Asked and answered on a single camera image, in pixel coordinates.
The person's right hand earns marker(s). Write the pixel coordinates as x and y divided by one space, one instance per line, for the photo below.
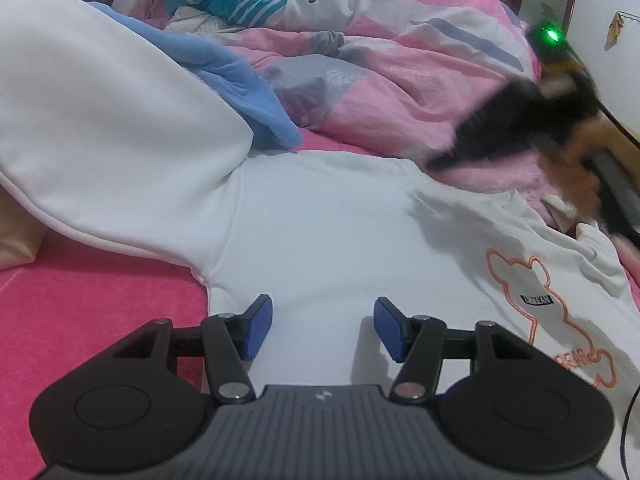
570 180

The beige cloth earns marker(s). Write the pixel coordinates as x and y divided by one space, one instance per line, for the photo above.
17 240

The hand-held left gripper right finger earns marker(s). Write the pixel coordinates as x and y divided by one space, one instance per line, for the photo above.
387 330

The white sweatshirt with orange print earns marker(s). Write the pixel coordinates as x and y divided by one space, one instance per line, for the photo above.
310 230

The pink patterned quilt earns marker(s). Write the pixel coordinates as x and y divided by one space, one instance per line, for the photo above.
390 75

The pink floral bed sheet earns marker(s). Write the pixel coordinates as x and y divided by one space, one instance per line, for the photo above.
100 310

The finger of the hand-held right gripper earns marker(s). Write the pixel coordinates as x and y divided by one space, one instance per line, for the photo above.
490 125

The blue fleece garment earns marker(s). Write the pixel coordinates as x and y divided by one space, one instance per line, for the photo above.
230 75

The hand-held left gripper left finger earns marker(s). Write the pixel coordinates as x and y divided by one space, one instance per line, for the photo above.
260 327

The yellowish wall scrap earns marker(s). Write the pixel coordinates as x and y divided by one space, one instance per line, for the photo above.
617 25

